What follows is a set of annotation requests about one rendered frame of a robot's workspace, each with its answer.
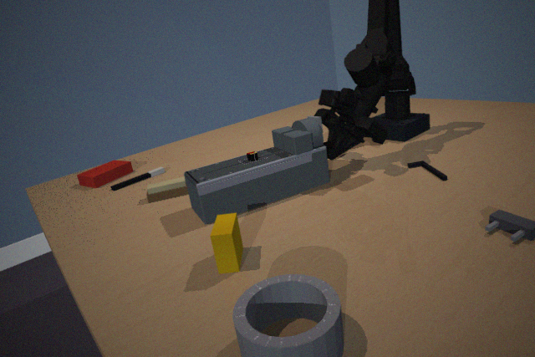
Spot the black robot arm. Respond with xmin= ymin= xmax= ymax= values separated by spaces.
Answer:
xmin=318 ymin=0 xmax=415 ymax=120

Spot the red rectangular block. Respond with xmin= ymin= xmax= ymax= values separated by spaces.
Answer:
xmin=77 ymin=161 xmax=133 ymax=188

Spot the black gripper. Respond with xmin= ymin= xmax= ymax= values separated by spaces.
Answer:
xmin=314 ymin=89 xmax=387 ymax=161

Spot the grey hollow cylinder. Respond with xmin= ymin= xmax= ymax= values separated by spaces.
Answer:
xmin=232 ymin=274 xmax=344 ymax=357

